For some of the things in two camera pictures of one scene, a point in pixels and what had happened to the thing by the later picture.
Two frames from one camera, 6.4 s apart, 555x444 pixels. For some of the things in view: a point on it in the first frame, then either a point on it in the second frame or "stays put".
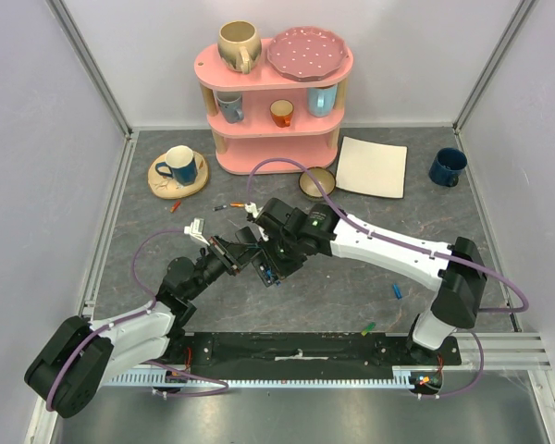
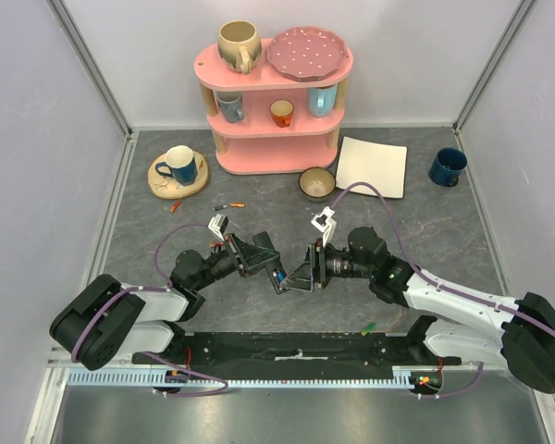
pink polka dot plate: x=306 y=53 stays put
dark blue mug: x=446 y=166 stays put
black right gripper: x=272 y=271 -> x=314 y=266
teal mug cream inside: x=182 y=164 stays put
